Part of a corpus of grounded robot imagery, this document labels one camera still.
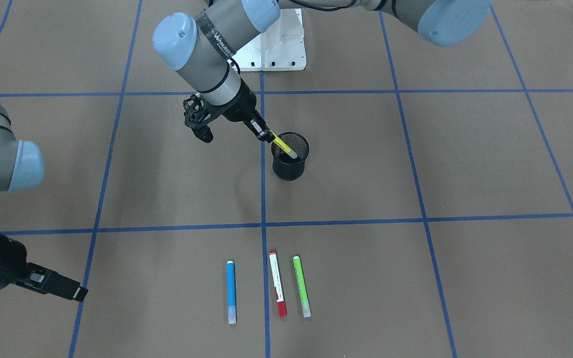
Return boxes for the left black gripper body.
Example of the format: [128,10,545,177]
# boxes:
[223,89,259,122]

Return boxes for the yellow marker pen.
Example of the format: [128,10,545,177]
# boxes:
[271,131,298,160]

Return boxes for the red marker pen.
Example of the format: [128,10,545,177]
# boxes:
[269,250,288,318]

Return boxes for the green marker pen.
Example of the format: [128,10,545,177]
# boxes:
[292,255,312,319]

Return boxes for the blue marker pen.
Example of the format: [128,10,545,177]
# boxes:
[226,260,237,325]

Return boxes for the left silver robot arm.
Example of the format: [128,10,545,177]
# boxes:
[152,0,492,143]

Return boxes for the black mesh pen cup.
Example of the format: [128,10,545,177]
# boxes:
[271,132,310,181]

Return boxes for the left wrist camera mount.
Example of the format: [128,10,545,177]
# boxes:
[183,93,213,143]

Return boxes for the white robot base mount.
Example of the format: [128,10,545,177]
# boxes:
[233,8,307,71]

